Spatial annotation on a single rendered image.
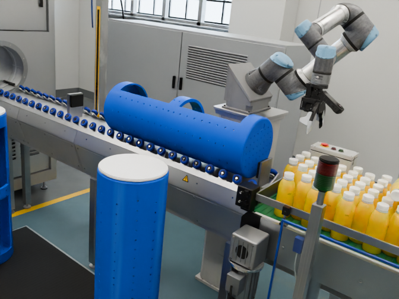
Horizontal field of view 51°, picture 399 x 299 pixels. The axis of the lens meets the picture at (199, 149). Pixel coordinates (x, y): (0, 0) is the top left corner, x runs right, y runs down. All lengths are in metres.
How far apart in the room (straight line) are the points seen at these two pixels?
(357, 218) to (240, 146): 0.54
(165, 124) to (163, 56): 2.24
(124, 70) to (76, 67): 2.86
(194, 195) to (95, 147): 0.71
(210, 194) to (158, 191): 0.37
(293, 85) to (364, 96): 2.37
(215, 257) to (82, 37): 5.29
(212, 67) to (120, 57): 1.23
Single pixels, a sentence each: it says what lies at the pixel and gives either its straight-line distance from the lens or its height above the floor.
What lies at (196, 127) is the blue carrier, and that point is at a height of 1.14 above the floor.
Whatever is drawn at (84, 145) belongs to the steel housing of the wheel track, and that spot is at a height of 0.84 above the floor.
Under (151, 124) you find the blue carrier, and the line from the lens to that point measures 2.04.
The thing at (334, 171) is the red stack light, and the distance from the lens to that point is 1.34.
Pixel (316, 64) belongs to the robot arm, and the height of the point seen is 1.49.
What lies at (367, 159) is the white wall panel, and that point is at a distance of 4.62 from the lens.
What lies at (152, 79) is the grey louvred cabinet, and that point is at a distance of 4.29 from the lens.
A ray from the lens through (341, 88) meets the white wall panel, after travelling 4.59.
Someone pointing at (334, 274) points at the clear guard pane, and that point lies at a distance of 1.60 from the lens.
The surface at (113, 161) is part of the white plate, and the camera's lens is 1.72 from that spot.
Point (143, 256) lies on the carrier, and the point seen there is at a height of 0.70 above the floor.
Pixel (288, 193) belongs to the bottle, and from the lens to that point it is 1.67.
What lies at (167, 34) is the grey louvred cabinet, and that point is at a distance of 4.14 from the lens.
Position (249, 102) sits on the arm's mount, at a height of 1.21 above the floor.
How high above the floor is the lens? 1.66
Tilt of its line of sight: 19 degrees down
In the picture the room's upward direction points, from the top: 6 degrees clockwise
